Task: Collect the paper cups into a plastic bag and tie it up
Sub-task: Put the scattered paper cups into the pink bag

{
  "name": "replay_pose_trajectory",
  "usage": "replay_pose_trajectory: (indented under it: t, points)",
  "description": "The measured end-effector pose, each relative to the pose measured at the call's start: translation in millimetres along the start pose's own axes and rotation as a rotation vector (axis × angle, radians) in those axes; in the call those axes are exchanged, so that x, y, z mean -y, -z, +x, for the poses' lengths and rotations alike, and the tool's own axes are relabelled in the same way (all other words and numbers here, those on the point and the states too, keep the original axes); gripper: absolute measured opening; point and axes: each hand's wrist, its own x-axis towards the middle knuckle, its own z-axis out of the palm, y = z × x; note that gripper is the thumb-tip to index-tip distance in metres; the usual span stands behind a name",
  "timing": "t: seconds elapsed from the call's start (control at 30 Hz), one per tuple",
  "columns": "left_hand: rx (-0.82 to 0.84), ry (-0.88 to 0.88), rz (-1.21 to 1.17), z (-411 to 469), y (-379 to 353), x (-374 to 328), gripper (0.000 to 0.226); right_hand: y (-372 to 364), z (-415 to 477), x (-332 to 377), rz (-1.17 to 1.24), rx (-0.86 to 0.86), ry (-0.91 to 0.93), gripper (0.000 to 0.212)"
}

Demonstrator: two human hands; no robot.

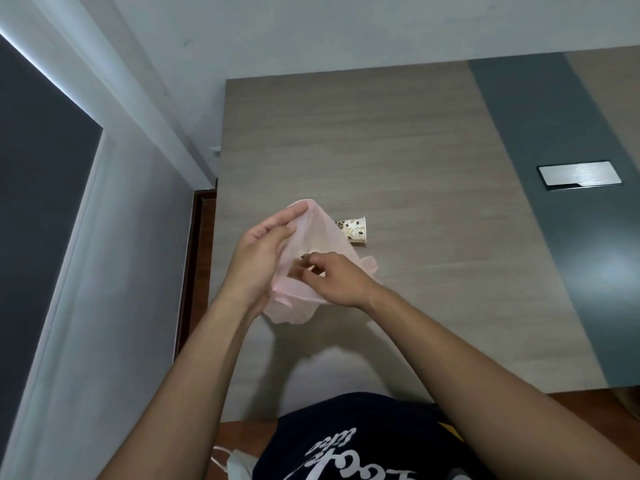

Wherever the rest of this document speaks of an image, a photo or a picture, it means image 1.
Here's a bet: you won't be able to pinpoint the pink plastic bag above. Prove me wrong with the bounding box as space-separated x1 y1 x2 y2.
262 198 381 327

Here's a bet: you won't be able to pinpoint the person's left hand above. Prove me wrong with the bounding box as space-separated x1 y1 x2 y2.
217 202 310 318

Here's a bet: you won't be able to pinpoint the person's right hand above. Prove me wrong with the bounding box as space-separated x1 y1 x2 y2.
287 251 386 311

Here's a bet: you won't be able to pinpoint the person's black clothes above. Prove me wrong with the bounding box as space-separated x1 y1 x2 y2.
249 392 501 480

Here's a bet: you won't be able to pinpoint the person's right forearm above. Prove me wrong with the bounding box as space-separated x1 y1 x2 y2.
365 287 640 480

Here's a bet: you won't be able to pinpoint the coffee bean print paper cup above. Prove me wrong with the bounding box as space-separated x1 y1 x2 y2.
335 216 369 247

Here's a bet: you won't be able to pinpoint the dark brown wooden baseboard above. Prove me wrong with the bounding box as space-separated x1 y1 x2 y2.
172 178 219 361

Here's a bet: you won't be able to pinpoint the silver metal cable cover plate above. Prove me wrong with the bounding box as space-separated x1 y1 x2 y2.
536 160 624 191

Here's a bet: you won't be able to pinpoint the person's left forearm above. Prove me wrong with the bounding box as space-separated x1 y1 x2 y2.
97 294 271 480

